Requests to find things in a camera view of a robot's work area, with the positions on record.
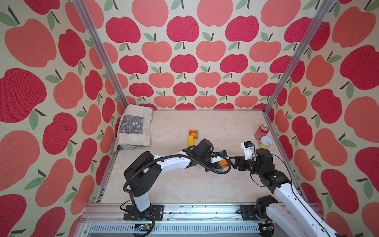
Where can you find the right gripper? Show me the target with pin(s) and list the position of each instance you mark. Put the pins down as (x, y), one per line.
(241, 159)

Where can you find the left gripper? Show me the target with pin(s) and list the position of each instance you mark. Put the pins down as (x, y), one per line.
(215, 165)

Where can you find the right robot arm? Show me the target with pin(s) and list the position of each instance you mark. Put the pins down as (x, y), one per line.
(296, 201)

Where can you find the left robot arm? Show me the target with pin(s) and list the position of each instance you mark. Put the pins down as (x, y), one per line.
(145, 170)

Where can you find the yellow tin can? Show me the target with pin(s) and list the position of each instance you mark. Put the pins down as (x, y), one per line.
(265, 142)

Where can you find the red soda can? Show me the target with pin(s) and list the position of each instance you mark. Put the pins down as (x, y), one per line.
(261, 131)

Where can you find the folded beige towel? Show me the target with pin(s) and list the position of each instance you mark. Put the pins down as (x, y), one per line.
(134, 128)

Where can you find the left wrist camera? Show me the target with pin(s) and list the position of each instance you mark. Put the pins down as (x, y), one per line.
(223, 154)

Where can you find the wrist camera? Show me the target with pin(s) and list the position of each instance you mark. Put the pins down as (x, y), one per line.
(223, 154)
(249, 150)

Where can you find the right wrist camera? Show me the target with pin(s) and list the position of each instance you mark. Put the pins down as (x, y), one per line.
(249, 150)

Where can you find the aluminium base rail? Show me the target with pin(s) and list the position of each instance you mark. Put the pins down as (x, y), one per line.
(188, 220)

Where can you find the left frame post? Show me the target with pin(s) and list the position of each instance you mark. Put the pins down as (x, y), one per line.
(101, 51)

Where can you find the frame post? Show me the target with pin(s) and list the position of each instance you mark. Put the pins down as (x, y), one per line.
(101, 51)
(303, 46)

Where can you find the right frame post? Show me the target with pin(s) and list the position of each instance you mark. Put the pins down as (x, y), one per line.
(303, 46)

